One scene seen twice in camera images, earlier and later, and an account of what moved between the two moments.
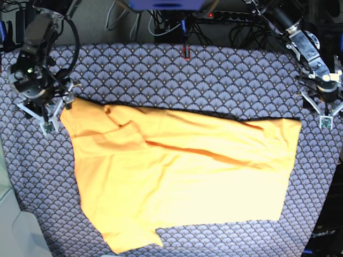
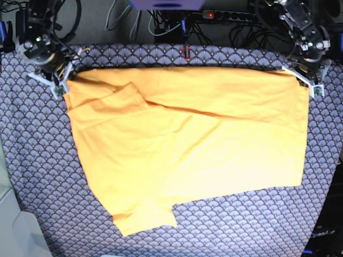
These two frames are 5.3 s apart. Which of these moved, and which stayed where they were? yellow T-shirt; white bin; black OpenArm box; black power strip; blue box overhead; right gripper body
Moved: right gripper body; yellow T-shirt
Stayed: white bin; black OpenArm box; black power strip; blue box overhead
